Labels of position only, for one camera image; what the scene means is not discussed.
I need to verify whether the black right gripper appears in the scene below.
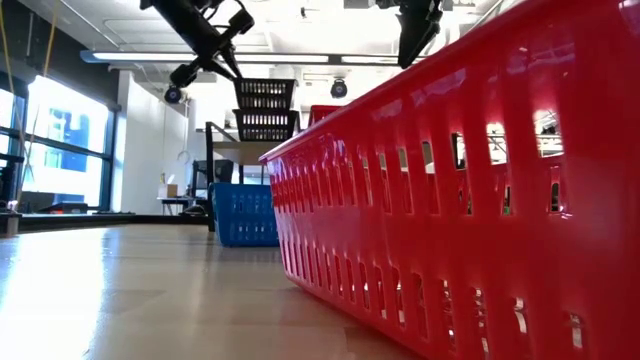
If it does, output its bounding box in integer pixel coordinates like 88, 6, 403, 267
374, 0, 447, 70

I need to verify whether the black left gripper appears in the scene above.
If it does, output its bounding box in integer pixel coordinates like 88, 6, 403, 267
168, 3, 246, 90

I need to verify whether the black plastic slotted basket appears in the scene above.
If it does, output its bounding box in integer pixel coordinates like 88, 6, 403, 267
232, 77, 298, 112
232, 108, 301, 143

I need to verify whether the red plastic slotted basket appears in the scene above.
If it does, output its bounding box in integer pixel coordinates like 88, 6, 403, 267
307, 103, 345, 129
258, 0, 640, 360

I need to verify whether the blue plastic slotted basket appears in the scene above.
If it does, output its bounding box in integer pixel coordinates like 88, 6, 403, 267
212, 182, 280, 248

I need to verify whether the wooden shelf with black legs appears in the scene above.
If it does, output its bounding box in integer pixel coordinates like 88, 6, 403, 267
204, 121, 284, 234

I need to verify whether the long ceiling light bar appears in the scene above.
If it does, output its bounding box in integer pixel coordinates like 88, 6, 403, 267
79, 49, 429, 65

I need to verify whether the black computer monitor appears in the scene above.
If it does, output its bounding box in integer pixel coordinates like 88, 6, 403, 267
192, 158, 235, 187

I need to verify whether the white background desk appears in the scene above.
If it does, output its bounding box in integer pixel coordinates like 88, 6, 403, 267
156, 194, 211, 217

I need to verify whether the large glass window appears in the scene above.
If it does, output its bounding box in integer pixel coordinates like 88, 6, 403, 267
0, 74, 119, 211

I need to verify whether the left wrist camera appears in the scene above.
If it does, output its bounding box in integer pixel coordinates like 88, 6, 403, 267
227, 8, 256, 35

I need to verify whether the yellow cable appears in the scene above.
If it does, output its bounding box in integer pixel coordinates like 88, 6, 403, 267
42, 0, 60, 76

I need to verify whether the black metal table frame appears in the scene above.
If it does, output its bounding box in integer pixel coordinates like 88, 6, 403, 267
0, 212, 211, 236

